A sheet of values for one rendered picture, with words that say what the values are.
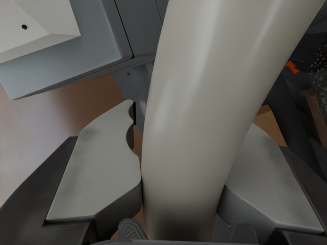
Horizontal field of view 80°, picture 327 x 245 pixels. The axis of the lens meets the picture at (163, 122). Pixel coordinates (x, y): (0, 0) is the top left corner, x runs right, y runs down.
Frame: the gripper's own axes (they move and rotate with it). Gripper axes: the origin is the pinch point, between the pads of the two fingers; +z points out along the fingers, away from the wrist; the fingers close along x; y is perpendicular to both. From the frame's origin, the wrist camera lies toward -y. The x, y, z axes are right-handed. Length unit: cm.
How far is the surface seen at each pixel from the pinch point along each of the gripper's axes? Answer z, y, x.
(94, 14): 36.3, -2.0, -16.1
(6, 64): 42, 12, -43
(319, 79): 41, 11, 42
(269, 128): 81, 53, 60
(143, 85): 116, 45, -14
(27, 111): 141, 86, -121
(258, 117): 84, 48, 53
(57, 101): 134, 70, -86
